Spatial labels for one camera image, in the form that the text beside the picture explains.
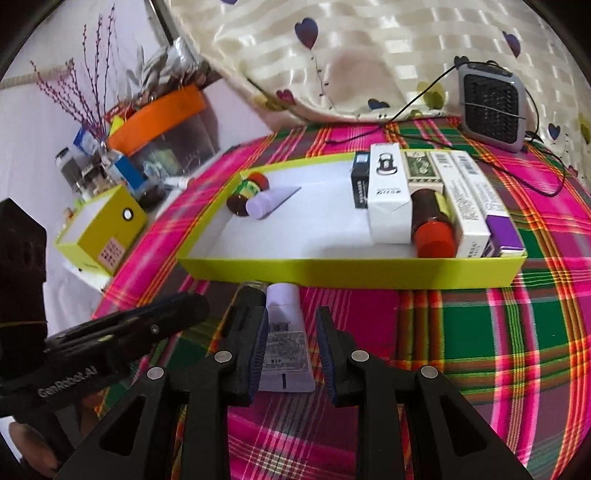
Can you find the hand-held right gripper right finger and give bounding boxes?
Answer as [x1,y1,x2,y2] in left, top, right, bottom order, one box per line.
[315,307,532,480]

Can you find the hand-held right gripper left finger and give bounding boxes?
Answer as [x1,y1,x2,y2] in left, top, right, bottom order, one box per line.
[53,302,269,480]

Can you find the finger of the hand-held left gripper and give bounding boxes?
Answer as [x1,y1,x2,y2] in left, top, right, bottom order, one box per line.
[99,292,212,361]

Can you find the white tube lavender cap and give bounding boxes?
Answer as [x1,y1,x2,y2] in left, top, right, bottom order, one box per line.
[256,282,317,393]

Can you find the black slim item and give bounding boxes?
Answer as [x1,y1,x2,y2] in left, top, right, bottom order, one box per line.
[228,281,269,324]

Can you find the lime green shallow box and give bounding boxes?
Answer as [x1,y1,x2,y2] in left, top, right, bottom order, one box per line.
[177,148,528,291]

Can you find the brown bottle green label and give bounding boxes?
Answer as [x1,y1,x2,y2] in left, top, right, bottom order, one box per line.
[226,172,271,217]

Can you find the lavender tube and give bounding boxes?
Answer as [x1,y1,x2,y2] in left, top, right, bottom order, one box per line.
[246,185,303,220]

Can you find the white box with car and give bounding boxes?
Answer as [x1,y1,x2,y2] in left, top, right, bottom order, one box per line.
[367,142,414,244]

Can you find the brown bottle red cap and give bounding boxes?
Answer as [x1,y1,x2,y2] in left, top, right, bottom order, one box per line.
[410,188,457,258]

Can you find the black box blue print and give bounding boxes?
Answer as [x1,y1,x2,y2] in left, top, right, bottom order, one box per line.
[350,152,372,209]

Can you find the long white box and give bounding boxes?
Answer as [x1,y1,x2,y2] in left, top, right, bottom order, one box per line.
[427,151,491,258]

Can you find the white box green print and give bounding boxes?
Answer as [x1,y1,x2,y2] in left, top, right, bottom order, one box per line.
[401,150,445,195]

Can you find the white and purple box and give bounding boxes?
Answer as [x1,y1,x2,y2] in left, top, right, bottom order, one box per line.
[450,150,527,258]

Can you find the person's left hand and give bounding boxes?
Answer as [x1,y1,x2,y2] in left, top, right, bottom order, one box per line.
[8,418,63,474]

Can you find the lime green lidded box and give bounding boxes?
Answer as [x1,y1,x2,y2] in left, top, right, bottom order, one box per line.
[54,184,148,278]

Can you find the dark glass jar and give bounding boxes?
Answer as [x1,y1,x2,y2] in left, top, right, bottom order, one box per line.
[54,148,81,190]

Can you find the dark red jar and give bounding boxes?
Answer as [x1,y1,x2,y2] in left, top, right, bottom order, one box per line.
[139,185,164,210]

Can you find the small blue box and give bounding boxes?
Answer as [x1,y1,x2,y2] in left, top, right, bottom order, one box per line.
[111,154,148,192]

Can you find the blue and white carton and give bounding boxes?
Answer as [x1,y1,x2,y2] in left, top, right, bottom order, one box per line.
[73,127,100,155]

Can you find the purple dried flower branches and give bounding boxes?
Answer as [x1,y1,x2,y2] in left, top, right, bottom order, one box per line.
[30,4,118,139]

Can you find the clear bin orange lid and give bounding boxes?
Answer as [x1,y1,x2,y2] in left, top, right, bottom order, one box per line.
[107,84,220,178]

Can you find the silver foil packets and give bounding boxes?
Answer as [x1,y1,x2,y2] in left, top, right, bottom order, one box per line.
[124,37,218,100]

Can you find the small grey heater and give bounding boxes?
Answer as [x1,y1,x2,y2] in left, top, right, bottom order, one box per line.
[457,61,529,153]

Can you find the cream heart print cloth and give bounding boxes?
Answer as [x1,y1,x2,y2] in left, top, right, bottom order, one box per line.
[168,0,591,181]

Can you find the black cable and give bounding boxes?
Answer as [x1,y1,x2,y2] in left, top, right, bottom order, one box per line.
[323,62,566,197]

